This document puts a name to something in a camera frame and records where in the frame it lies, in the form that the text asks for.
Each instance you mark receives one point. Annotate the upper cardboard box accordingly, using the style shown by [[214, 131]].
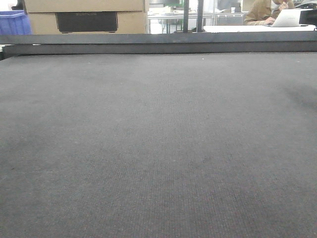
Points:
[[42, 6]]

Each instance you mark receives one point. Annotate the white background table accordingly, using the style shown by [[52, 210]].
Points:
[[256, 28]]

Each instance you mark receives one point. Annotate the black vertical pole right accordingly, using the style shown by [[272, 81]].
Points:
[[200, 8]]

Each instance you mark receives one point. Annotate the blue plastic crate background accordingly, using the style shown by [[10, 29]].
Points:
[[14, 22]]

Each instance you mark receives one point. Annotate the seated person in brown jacket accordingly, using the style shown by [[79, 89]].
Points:
[[265, 12]]

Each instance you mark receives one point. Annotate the black vertical pole left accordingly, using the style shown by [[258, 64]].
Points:
[[185, 15]]

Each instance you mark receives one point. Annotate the white laptop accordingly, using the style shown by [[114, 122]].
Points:
[[287, 18]]

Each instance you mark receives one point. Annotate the black vertical pole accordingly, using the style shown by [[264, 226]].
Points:
[[200, 8], [185, 15]]

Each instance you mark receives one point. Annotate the cardboard box with black panel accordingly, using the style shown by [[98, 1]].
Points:
[[131, 22]]

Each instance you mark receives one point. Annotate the dark table edge rail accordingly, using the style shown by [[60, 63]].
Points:
[[179, 43]]

